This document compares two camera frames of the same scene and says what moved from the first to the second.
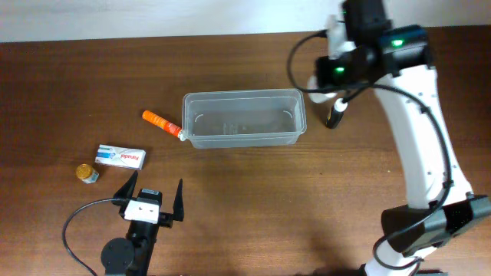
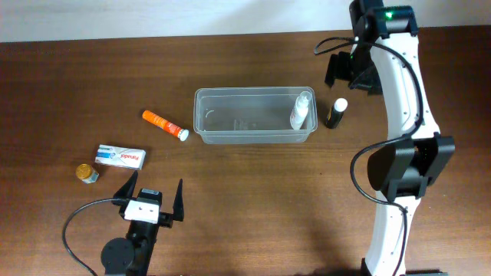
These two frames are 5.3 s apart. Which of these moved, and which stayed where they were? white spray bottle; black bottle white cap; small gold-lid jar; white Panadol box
Moved: white spray bottle
Stayed: white Panadol box; small gold-lid jar; black bottle white cap
